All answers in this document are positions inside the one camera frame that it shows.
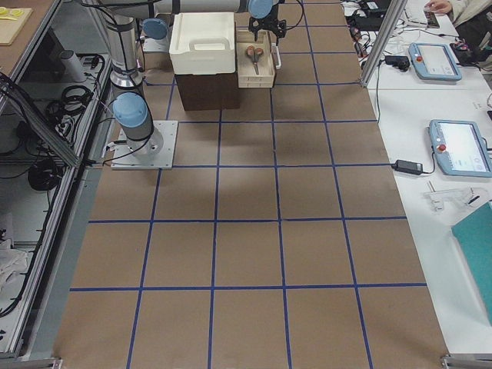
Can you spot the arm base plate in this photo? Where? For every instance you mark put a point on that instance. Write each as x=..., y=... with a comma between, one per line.
x=152, y=45

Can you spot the person's hand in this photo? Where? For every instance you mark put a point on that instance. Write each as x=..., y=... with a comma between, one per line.
x=439, y=6

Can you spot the white drawer handle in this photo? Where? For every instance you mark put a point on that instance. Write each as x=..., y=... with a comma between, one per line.
x=275, y=54

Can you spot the black power adapter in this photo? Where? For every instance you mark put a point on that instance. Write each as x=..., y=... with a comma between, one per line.
x=409, y=167

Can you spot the blue teach pendant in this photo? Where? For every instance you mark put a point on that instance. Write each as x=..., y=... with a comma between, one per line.
x=434, y=62
x=459, y=148

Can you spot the light wooden drawer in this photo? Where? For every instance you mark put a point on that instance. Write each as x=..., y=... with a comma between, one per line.
x=246, y=74

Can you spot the grey cylinder speaker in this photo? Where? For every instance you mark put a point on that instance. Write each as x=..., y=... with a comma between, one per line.
x=72, y=65

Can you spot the orange grey handled scissors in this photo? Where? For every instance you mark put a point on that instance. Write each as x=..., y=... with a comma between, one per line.
x=254, y=55

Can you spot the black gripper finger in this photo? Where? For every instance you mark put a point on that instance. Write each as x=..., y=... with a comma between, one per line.
x=277, y=37
x=254, y=35

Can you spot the aluminium frame post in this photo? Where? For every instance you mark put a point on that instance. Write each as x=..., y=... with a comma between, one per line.
x=387, y=27

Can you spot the far blue teach pendant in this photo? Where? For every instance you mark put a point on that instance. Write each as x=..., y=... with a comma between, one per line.
x=434, y=62

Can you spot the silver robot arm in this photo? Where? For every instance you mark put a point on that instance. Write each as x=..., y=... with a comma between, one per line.
x=130, y=108

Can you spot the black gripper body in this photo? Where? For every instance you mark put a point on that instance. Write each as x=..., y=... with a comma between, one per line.
x=255, y=28

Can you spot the wooden board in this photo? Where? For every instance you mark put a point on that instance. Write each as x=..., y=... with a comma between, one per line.
x=12, y=22

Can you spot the white plastic bin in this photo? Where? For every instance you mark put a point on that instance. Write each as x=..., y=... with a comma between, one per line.
x=203, y=43

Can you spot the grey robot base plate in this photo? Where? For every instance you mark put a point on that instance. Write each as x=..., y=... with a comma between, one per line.
x=157, y=153

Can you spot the near blue teach pendant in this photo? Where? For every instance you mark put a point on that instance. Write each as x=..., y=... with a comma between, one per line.
x=459, y=148

